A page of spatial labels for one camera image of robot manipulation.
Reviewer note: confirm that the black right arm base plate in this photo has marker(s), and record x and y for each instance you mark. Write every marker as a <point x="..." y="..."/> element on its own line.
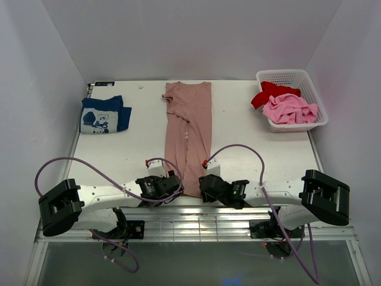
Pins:
<point x="270" y="229"/>

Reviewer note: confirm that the dusty pink printed t-shirt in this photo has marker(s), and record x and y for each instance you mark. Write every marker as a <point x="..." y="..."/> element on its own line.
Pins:
<point x="189" y="130"/>

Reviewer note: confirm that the white plastic laundry basket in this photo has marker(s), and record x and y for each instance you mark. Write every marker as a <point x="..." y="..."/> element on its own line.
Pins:
<point x="299" y="79"/>

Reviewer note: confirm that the bright pink t-shirt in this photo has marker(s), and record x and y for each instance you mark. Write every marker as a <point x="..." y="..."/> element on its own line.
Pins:
<point x="289" y="109"/>

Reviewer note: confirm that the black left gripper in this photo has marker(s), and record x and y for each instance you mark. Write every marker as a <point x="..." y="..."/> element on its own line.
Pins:
<point x="155" y="179"/>

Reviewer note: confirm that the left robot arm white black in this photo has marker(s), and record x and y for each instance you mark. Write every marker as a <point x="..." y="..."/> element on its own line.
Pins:
<point x="71" y="206"/>

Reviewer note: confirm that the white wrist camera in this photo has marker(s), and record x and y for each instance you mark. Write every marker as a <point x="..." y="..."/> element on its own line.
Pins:
<point x="212" y="167"/>
<point x="155" y="168"/>

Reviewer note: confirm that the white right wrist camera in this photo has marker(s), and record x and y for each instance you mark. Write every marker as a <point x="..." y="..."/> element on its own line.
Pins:
<point x="212" y="167"/>

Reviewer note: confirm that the folded blue printed t-shirt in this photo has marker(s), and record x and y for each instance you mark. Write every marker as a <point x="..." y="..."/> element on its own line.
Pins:
<point x="104" y="116"/>

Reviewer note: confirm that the red t-shirt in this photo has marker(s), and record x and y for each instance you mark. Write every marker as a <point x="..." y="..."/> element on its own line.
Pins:
<point x="271" y="89"/>

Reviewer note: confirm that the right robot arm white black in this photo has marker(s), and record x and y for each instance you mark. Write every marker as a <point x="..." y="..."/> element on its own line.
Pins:
<point x="315" y="197"/>

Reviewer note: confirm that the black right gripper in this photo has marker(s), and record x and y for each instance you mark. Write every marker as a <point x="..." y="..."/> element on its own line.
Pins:
<point x="207" y="198"/>

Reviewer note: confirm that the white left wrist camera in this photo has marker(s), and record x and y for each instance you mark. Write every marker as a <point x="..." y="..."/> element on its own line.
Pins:
<point x="155" y="168"/>

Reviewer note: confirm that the aluminium table frame rails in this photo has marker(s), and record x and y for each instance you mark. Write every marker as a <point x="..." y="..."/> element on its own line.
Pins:
<point x="167" y="224"/>

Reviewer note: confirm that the small blue label sticker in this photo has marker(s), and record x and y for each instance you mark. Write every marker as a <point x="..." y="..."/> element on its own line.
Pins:
<point x="104" y="83"/>

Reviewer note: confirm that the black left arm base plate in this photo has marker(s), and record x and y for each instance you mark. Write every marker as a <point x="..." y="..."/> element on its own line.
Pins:
<point x="134" y="230"/>

